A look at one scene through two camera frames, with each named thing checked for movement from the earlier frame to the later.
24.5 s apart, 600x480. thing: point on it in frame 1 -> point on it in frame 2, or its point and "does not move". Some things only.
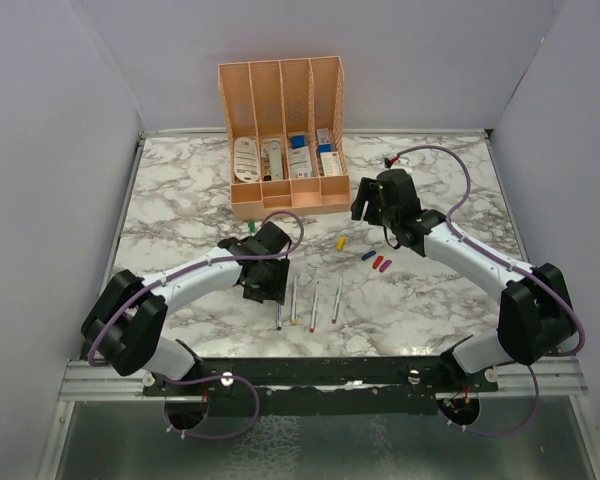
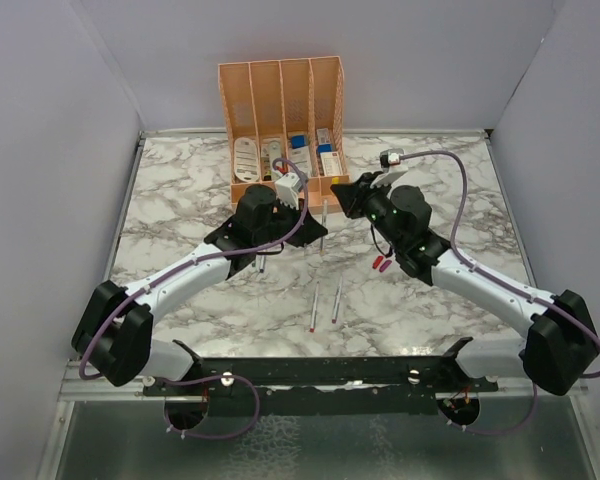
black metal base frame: [321, 386] does not move
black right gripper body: [389, 220] does not move
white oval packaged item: [246, 159] does not move
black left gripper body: [271, 283] -> [284, 219]
